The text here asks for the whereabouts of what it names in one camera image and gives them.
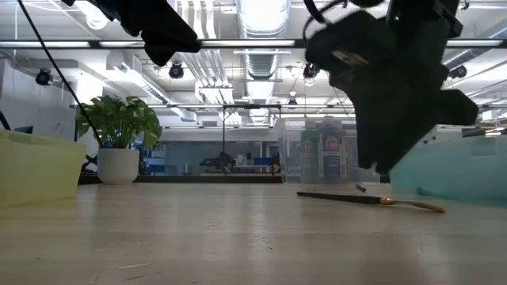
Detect teal plastic bin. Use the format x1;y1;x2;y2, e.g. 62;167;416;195
387;134;507;205

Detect blue paint bottle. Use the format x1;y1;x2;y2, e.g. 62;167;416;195
318;121;345;182

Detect slim silver ceiling duct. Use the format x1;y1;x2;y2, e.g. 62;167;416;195
443;21;507;74

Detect green plant in white pot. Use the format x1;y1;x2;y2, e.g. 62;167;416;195
74;94;164;185

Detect gold ferrule paintbrush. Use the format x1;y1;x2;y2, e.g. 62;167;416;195
295;191;448;215

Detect large silver ceiling duct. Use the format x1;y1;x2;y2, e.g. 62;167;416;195
236;0;293;124

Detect distant robot station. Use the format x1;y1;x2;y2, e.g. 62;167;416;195
199;103;283;177

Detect green paint bottle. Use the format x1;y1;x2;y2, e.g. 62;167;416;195
299;129;321;184

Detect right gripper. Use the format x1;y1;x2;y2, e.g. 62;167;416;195
303;9;480;175

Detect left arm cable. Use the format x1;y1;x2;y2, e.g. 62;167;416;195
17;0;101;148

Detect black overhead frame beam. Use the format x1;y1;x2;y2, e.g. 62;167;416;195
0;38;507;51

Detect yellow plastic bin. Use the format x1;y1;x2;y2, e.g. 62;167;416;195
0;129;88;207

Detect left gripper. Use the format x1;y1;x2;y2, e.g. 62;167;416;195
89;0;202;67

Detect clear plastic bin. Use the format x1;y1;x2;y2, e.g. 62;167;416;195
275;116;383;186

